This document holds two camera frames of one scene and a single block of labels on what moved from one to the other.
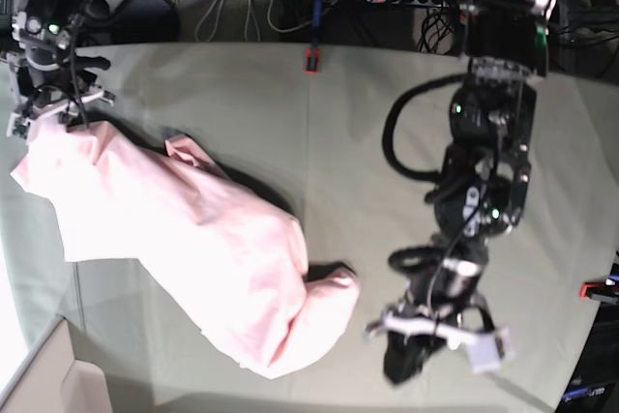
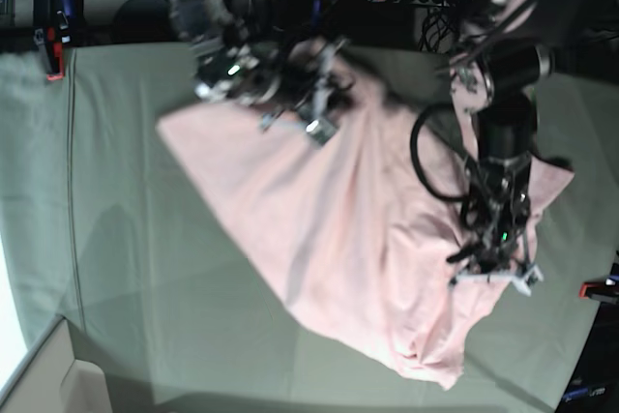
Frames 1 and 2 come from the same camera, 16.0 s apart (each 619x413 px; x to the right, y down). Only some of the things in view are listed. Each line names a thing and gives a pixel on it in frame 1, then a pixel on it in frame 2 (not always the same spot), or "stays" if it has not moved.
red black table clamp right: x=603 y=291 stays
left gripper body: x=47 y=78 to x=316 y=79
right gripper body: x=441 y=296 to x=496 y=248
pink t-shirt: x=231 y=262 to x=351 y=226
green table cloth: x=306 y=124 stays
